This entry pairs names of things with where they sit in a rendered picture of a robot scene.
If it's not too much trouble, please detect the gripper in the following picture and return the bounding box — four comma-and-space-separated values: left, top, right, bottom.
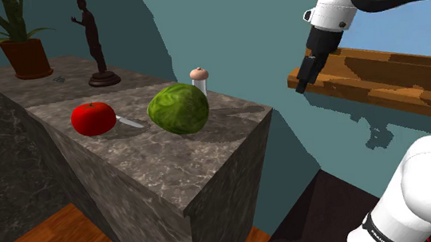
289, 23, 350, 95

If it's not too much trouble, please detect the clear shaker with beige cap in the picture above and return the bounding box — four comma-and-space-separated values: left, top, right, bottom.
188, 65, 212, 99

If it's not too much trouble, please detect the green cabbage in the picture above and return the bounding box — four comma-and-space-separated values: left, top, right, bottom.
144, 80, 212, 139

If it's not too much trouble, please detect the grey marble counter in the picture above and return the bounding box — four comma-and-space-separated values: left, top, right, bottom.
0, 37, 286, 242

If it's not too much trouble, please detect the silver knife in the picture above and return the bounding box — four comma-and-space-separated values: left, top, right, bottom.
114, 112, 144, 131

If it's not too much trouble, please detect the dark bronze figure statue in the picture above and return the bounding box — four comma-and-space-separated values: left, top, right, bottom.
69, 0, 123, 89

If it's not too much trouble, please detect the red tomato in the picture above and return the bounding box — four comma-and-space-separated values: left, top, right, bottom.
69, 100, 119, 139

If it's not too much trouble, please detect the potted green plant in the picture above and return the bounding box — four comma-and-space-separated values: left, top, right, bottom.
0, 0, 60, 83

